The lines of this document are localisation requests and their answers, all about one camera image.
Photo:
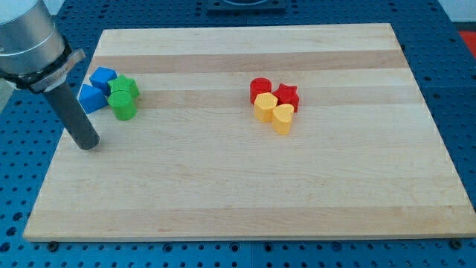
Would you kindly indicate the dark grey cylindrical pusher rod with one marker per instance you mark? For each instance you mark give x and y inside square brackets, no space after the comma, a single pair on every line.
[64,103]

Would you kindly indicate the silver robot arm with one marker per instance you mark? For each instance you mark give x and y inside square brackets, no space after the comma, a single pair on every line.
[36,57]

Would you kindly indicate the green star block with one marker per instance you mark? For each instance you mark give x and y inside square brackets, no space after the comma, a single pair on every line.
[123,83]

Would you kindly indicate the yellow heart block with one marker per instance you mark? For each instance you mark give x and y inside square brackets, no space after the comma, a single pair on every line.
[282,118]

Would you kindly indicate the red star block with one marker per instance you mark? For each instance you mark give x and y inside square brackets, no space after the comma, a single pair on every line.
[287,94]

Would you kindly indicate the blue triangular block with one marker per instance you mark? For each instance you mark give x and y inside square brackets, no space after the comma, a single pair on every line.
[92,99]

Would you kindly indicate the blue cube block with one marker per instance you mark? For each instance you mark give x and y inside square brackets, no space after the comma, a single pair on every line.
[100,79]

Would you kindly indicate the green cylinder block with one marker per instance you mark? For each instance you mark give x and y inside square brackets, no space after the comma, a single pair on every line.
[122,105]

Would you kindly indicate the red cylinder block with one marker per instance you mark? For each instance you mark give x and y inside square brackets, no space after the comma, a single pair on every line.
[257,86]

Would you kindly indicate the yellow hexagon block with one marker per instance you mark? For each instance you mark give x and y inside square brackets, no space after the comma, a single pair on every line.
[263,106]

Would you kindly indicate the light wooden board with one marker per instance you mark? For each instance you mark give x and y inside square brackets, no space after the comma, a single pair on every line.
[363,158]

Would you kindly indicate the red object at edge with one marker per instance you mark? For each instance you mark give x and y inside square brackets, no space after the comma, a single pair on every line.
[469,38]

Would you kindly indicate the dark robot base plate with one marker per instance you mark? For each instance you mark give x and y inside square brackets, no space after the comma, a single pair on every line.
[215,6]

